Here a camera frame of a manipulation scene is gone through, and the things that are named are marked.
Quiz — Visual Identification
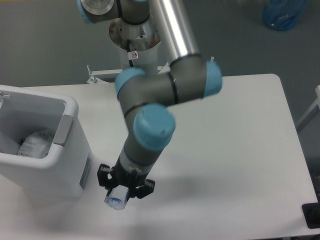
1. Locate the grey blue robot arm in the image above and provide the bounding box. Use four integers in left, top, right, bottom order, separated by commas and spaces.
77, 0, 223, 199

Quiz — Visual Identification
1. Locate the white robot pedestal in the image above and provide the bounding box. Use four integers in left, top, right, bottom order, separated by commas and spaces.
86, 19, 216, 85

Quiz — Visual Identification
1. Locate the white frame at right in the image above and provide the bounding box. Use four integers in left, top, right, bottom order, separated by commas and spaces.
295, 85, 320, 133

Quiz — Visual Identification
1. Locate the white plastic bag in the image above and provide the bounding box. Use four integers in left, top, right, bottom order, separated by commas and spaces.
17, 129, 53, 159

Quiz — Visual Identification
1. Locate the blue plastic bag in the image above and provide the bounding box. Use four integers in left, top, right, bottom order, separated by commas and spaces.
262, 0, 308, 31

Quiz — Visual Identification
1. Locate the crushed clear plastic bottle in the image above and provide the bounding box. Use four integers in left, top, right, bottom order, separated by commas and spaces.
104, 185, 129, 210

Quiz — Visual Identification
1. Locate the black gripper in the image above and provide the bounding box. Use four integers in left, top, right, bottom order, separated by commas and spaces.
97, 162, 155, 199

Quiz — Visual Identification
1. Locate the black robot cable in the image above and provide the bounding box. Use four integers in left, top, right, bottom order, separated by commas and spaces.
126, 39, 140, 71

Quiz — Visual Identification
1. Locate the black device at table edge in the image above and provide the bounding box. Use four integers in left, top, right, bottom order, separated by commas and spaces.
302, 202, 320, 229

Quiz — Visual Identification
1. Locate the white trash can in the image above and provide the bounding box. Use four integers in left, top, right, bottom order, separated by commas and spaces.
0, 85, 93, 197

